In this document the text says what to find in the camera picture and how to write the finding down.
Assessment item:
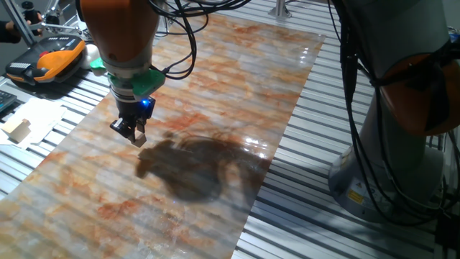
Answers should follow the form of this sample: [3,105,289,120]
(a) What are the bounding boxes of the small wooden block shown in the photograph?
[131,132,147,148]

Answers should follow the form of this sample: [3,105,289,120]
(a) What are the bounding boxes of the orange black teach pendant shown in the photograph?
[5,35,87,86]

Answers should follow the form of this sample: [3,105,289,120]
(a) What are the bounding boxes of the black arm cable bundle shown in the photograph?
[149,0,460,227]

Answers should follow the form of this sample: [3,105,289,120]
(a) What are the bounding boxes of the large wooden block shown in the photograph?
[1,117,32,144]

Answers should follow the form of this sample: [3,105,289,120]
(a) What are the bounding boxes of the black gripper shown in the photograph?
[109,95,156,142]

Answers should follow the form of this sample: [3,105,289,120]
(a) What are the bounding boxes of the dark grey frame post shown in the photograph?
[1,0,37,47]

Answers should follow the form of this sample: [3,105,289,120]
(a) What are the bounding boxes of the black cloth strap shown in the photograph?
[369,41,460,132]

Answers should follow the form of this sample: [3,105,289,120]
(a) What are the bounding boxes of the aluminium frame post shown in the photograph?
[268,0,293,19]

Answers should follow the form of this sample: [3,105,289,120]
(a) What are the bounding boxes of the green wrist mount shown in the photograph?
[89,57,167,101]

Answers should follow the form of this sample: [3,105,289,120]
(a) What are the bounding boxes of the person hand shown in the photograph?
[5,9,45,37]

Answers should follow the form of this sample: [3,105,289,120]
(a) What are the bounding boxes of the orange marble pattern mat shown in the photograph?
[0,9,326,259]

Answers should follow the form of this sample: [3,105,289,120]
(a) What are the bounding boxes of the white paper sheets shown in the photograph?
[0,97,68,150]

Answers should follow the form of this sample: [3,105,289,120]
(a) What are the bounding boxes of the dark sleeved forearm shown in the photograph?
[0,19,22,45]

